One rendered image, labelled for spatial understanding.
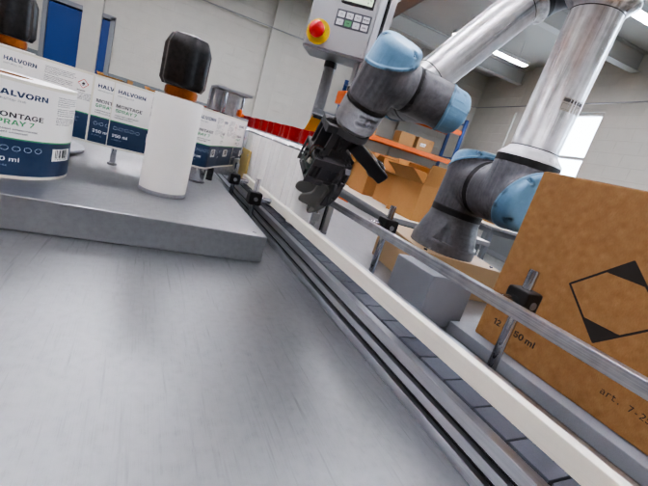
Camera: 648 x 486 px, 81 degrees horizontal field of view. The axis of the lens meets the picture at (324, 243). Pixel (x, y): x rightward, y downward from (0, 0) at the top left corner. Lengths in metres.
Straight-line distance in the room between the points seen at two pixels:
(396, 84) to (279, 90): 7.95
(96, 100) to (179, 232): 0.45
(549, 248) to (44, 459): 0.59
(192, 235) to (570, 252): 0.56
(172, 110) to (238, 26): 7.88
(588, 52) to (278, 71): 7.95
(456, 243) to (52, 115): 0.78
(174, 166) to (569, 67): 0.72
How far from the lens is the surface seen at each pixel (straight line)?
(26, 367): 0.39
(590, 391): 0.59
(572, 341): 0.42
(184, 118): 0.78
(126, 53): 8.70
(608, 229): 0.59
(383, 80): 0.63
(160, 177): 0.79
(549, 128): 0.79
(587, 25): 0.83
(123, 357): 0.40
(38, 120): 0.74
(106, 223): 0.65
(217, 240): 0.67
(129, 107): 1.00
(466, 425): 0.39
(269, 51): 8.50
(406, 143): 8.61
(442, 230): 0.88
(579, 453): 0.35
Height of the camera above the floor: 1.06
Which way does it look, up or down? 14 degrees down
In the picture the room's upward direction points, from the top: 17 degrees clockwise
